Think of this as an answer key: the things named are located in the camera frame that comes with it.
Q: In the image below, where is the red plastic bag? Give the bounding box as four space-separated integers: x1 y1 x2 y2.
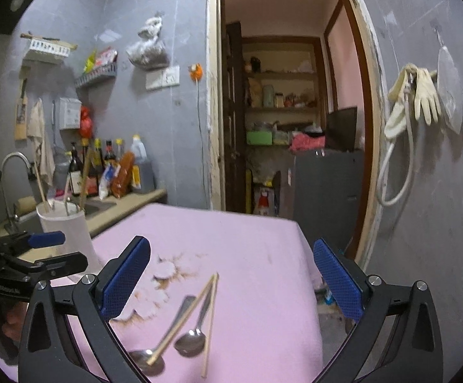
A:
79 106 93 139

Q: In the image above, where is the white wall box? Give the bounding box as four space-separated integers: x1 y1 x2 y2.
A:
55 98 82 131

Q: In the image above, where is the dark sauce bottle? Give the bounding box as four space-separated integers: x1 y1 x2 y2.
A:
69 143 83 196

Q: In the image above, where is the white wall socket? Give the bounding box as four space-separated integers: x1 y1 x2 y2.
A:
145 66 180 91

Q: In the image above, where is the clear plastic bag on wall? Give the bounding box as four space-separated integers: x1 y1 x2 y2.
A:
437 46 463 135

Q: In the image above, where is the wooden chopstick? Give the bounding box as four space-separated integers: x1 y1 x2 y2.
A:
201 272 219 379
147 273 215 366

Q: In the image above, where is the green box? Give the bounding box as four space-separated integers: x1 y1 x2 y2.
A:
246 131 273 146

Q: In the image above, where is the cream rubber glove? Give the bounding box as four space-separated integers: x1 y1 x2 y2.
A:
384 63 442 142

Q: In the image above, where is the dark grey cabinet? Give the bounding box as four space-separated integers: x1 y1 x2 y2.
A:
284 149 364 251

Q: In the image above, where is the grey wall shelf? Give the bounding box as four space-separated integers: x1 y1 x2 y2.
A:
75 62 117 89

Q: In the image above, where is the beige countertop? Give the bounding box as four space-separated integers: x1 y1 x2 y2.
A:
0 189 167 262

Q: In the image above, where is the wooden door frame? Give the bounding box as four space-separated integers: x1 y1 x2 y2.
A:
204 0 386 269

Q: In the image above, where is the white utensil holder cup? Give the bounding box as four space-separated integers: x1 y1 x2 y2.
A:
36 201 103 278

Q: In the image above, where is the black monitor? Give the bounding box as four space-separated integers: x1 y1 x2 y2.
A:
325 106 358 151

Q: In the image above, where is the pink cloth on cabinet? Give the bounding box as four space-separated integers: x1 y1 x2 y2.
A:
289 133 326 153

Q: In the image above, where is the person's left hand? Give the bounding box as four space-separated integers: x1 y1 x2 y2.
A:
1 302 28 342

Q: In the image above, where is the chrome faucet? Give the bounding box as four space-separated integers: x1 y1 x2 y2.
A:
1 151 38 233

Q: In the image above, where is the hanging plastic bag of food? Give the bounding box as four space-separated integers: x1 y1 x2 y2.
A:
125 16 170 71

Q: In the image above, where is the steel spoon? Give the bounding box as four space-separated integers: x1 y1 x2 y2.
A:
174 291 212 357
128 296 196 376

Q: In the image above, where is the brown snack bag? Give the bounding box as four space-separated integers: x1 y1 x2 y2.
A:
111 151 135 198

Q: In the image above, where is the white wall rack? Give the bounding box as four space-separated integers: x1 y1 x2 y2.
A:
20 33 78 64

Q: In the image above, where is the hanging beige towel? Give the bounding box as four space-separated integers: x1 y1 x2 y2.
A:
26 98 55 187

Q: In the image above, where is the orange wall hook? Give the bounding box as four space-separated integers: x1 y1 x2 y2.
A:
189 63 204 82

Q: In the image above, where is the plastic oil jug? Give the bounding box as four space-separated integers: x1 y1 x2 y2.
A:
130 134 155 194

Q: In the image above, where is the pink floral tablecloth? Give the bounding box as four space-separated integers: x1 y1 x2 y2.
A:
0 202 328 383

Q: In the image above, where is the white hose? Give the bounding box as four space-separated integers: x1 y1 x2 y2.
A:
376 81 416 208

